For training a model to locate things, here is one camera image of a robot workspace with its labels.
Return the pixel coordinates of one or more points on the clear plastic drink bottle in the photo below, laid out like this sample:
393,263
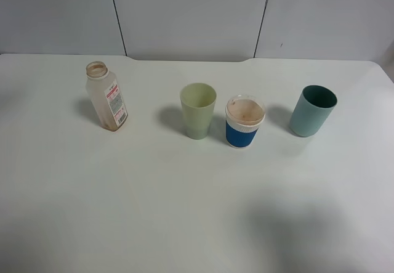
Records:
103,89

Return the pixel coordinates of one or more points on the pale green plastic cup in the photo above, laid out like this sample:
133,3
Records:
198,102

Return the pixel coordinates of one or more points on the blue sleeved paper cup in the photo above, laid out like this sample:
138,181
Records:
244,116

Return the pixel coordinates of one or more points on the teal cylindrical cup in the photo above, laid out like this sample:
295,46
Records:
312,109

